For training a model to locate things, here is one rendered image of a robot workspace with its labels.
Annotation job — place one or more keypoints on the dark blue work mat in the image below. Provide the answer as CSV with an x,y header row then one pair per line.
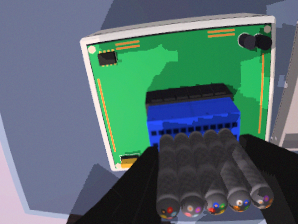
x,y
49,127

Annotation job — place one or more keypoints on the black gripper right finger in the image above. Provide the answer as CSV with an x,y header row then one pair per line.
x,y
279,168

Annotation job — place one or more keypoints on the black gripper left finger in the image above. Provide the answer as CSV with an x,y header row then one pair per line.
x,y
133,200

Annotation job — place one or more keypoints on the green circuit board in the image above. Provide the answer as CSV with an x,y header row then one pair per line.
x,y
170,61

